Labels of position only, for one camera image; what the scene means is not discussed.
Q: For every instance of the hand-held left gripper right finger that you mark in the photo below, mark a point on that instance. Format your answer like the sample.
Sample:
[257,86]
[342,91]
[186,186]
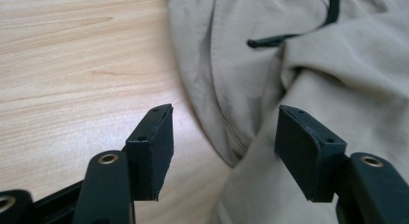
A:
[305,153]

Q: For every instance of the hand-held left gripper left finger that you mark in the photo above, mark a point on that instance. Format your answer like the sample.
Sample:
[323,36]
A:
[149,153]

